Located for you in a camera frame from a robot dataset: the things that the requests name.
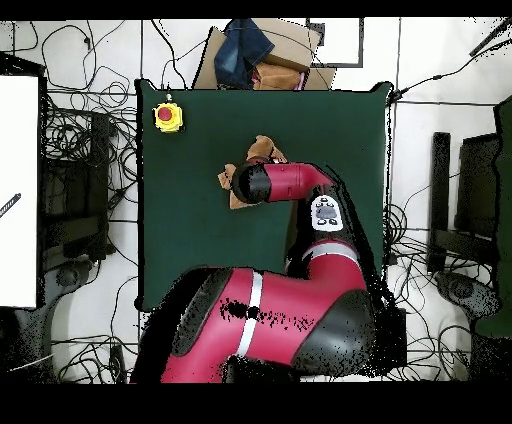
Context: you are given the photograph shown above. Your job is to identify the black flat bar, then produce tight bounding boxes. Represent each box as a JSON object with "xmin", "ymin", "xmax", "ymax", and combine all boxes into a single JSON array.
[{"xmin": 429, "ymin": 131, "xmax": 452, "ymax": 275}]

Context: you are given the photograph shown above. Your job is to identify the brown cardboard box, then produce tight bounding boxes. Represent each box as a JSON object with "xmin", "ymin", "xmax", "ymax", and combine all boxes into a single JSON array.
[{"xmin": 191, "ymin": 17, "xmax": 337, "ymax": 91}]

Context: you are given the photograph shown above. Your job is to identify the dark green tablecloth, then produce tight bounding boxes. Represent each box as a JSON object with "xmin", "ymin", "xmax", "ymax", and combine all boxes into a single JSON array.
[{"xmin": 134, "ymin": 78, "xmax": 393, "ymax": 313}]

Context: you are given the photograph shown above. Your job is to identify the black cable with connector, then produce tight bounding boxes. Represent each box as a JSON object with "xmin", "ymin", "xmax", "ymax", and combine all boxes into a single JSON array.
[{"xmin": 389, "ymin": 39, "xmax": 512, "ymax": 101}]

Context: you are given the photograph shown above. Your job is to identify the blue denim jeans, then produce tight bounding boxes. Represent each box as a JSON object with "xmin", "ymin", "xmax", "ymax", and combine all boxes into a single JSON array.
[{"xmin": 213, "ymin": 17, "xmax": 276, "ymax": 90}]

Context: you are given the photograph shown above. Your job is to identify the black power box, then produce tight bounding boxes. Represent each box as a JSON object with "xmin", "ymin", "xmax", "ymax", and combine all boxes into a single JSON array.
[{"xmin": 384, "ymin": 307, "xmax": 408, "ymax": 368}]

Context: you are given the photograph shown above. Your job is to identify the black square frame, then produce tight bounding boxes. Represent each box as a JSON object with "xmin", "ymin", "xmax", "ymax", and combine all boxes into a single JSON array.
[{"xmin": 305, "ymin": 17, "xmax": 365, "ymax": 68}]

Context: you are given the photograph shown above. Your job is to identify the black equipment rack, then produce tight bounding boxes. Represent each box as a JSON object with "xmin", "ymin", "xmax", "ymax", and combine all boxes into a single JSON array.
[{"xmin": 39, "ymin": 111, "xmax": 113, "ymax": 261}]

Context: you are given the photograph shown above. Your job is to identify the brown folded cloth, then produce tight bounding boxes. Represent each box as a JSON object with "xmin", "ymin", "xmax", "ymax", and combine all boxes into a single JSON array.
[{"xmin": 252, "ymin": 61, "xmax": 305, "ymax": 91}]

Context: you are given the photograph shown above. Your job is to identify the white table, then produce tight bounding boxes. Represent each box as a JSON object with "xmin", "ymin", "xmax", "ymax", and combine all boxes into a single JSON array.
[{"xmin": 0, "ymin": 74, "xmax": 41, "ymax": 309}]

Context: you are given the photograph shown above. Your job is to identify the black rod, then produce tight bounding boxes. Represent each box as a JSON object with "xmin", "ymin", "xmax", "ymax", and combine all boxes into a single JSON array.
[{"xmin": 469, "ymin": 17, "xmax": 512, "ymax": 57}]

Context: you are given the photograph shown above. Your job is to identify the yellow emergency stop button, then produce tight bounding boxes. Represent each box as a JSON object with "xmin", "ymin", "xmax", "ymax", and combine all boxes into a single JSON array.
[{"xmin": 153, "ymin": 92, "xmax": 185, "ymax": 134}]

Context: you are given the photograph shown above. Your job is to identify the tan terry towel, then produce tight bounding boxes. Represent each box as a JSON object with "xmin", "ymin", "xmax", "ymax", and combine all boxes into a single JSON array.
[{"xmin": 217, "ymin": 134, "xmax": 288, "ymax": 210}]

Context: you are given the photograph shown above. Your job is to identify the black stand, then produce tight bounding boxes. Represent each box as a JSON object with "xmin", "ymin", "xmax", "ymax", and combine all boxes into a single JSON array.
[{"xmin": 455, "ymin": 133, "xmax": 501, "ymax": 241}]

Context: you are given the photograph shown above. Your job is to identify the black caster base with cables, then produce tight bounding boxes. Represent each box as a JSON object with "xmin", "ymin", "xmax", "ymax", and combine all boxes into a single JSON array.
[
  {"xmin": 43, "ymin": 257, "xmax": 95, "ymax": 305},
  {"xmin": 434, "ymin": 270, "xmax": 502, "ymax": 321}
]

